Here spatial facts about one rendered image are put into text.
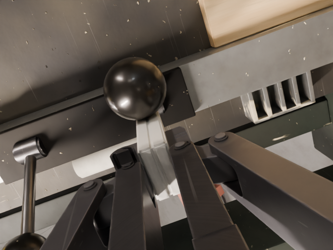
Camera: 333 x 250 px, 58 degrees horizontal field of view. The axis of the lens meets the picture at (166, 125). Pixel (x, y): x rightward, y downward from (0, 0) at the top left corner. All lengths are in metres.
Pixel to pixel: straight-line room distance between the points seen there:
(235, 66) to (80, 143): 0.17
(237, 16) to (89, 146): 0.19
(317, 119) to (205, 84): 0.22
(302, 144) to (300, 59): 1.81
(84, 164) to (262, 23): 0.23
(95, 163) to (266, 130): 0.24
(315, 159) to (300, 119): 1.69
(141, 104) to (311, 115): 0.33
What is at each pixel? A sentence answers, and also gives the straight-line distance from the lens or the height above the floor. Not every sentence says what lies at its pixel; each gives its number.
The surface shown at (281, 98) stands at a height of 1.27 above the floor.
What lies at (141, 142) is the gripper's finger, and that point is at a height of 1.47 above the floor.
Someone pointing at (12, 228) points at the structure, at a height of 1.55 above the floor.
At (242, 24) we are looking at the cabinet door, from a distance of 0.33.
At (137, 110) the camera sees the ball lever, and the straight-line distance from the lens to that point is 0.17.
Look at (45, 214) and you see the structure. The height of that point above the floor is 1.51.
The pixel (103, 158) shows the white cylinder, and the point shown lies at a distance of 0.33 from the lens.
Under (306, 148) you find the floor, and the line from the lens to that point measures 2.13.
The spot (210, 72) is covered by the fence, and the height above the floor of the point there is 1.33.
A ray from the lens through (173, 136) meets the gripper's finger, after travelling 0.17.
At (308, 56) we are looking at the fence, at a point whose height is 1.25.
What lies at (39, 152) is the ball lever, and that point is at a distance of 0.30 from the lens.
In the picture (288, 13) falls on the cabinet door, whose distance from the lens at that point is 0.34.
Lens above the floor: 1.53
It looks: 29 degrees down
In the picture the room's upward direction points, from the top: 122 degrees counter-clockwise
